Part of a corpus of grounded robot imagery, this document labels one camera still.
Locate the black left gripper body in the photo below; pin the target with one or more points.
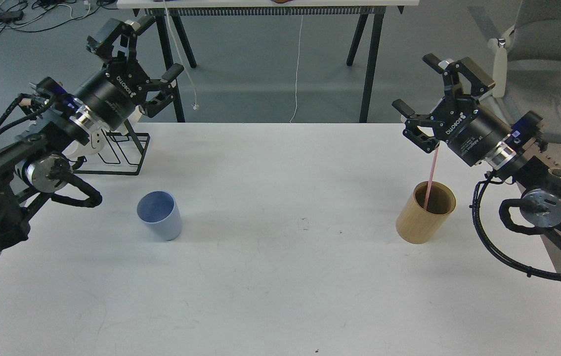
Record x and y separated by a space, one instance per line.
113 93

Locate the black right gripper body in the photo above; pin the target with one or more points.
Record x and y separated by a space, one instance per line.
470 130

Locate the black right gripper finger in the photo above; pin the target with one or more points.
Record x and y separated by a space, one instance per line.
451 72
413 124

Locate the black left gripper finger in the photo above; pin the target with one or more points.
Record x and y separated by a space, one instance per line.
156 94
115 44

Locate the pink chopstick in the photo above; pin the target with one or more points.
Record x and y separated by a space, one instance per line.
430 180

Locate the blue plastic cup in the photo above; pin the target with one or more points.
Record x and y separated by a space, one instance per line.
159 212

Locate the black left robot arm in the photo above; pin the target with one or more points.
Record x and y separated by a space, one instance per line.
36 128

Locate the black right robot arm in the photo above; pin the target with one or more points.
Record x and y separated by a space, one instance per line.
520 157

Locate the white mug on rack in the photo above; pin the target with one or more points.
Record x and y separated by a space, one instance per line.
96 143

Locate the grey office chair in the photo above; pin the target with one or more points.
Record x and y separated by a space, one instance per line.
536 34

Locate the bamboo cylinder holder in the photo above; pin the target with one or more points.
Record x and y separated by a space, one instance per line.
419 221

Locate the white background table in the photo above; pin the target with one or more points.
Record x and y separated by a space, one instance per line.
170 12

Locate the black wire mug rack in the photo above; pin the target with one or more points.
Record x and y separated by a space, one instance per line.
123 155

